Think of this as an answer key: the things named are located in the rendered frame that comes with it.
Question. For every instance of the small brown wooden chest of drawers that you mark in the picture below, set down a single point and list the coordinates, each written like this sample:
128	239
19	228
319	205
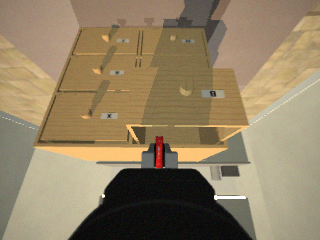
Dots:
122	152

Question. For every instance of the wooden drawer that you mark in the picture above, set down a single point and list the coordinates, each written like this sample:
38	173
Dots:
172	62
201	106
110	75
165	42
103	122
121	42

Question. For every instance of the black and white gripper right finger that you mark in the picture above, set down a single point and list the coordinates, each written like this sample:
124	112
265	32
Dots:
170	158

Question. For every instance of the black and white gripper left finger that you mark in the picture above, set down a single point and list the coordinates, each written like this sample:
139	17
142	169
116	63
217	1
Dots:
148	158

